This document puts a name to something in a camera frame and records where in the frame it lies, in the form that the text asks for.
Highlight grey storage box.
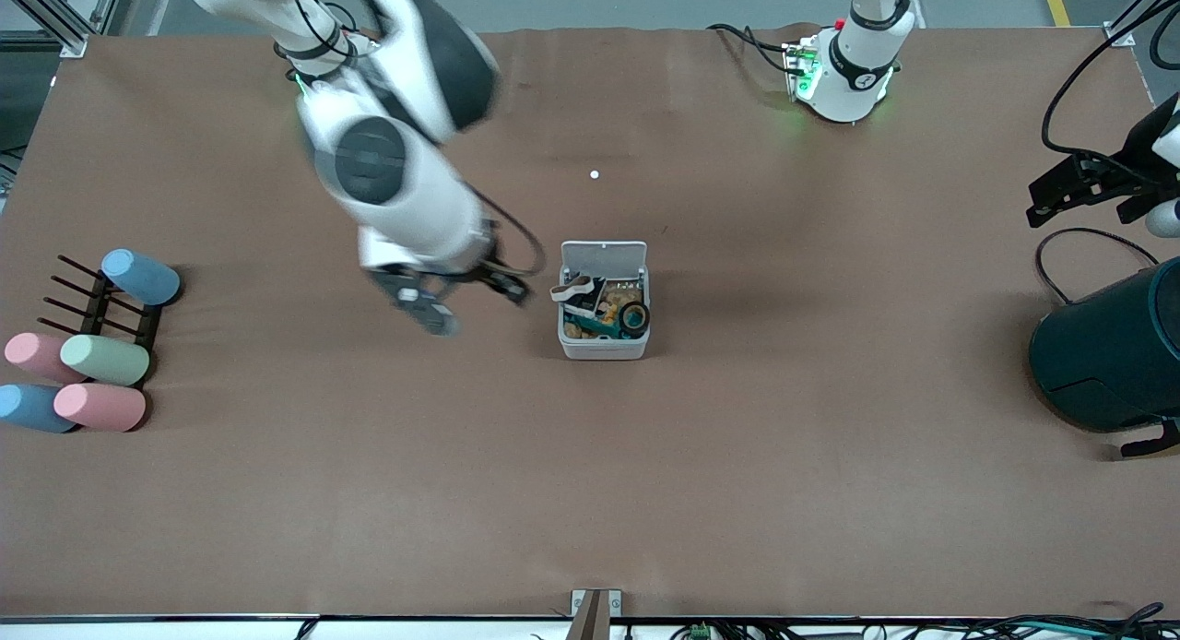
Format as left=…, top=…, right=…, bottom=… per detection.
left=557, top=240, right=651, bottom=361

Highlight black snack packet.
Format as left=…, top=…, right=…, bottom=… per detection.
left=564, top=271, right=605, bottom=313

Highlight orange snack wrappers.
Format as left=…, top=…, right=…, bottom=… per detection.
left=564, top=280, right=643, bottom=338

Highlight teal cardboard box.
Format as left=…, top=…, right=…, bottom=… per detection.
left=570, top=310, right=637, bottom=341

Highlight blue plastic cup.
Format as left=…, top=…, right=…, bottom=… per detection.
left=100, top=248, right=182, bottom=307
left=0, top=384, right=77, bottom=435

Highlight green plastic cup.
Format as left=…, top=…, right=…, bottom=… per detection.
left=59, top=334, right=151, bottom=388

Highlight black cup drying rack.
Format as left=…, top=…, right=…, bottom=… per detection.
left=37, top=255, right=163, bottom=385

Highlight pink plastic cup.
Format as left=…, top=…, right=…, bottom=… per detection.
left=4, top=332, right=86, bottom=384
left=53, top=382, right=148, bottom=433

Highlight black kettle cable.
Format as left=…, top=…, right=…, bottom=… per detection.
left=1033, top=227, right=1161, bottom=304

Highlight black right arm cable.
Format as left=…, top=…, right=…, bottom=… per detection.
left=466, top=186, right=547, bottom=277

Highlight aluminium frame profile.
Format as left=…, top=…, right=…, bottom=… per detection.
left=1111, top=0, right=1164, bottom=47
left=0, top=0, right=125, bottom=58

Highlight metal table edge bracket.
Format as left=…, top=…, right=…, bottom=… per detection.
left=570, top=588, right=623, bottom=640

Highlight black floor cable bundle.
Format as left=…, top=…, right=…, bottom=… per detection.
left=959, top=603, right=1180, bottom=640

